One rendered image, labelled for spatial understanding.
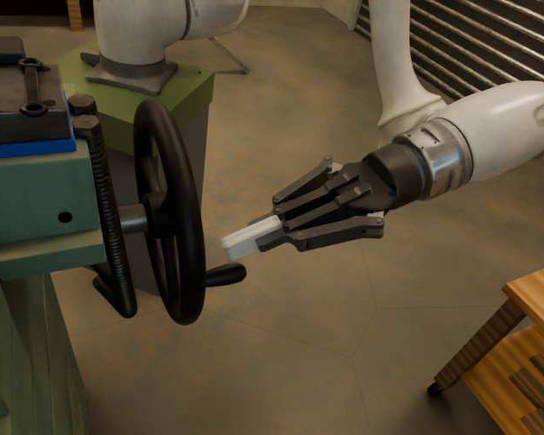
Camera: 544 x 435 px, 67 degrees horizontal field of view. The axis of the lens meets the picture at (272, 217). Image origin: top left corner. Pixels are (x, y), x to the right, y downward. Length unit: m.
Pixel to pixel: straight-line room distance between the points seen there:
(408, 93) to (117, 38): 0.66
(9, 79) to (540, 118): 0.55
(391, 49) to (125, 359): 1.09
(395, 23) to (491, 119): 0.21
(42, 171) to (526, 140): 0.50
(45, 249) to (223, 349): 0.98
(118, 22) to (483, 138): 0.79
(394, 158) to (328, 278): 1.16
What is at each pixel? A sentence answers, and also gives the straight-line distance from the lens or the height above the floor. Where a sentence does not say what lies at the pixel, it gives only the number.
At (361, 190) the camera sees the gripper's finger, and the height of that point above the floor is 0.92.
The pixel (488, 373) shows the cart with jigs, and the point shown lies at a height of 0.18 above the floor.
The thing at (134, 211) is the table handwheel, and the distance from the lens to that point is 0.53.
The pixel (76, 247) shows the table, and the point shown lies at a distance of 0.44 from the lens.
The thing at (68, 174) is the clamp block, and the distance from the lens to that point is 0.41.
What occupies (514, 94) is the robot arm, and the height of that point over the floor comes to 1.02.
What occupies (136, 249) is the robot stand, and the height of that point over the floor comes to 0.20.
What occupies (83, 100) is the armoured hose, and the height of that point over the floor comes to 0.97.
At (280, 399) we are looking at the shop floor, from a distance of 1.32.
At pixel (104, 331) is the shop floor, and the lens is 1.41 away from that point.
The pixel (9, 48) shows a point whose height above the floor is 1.01.
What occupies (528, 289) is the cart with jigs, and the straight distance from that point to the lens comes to 1.14.
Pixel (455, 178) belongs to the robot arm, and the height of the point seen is 0.94.
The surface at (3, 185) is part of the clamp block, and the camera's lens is 0.41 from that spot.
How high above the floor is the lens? 1.19
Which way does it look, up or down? 42 degrees down
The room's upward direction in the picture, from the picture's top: 13 degrees clockwise
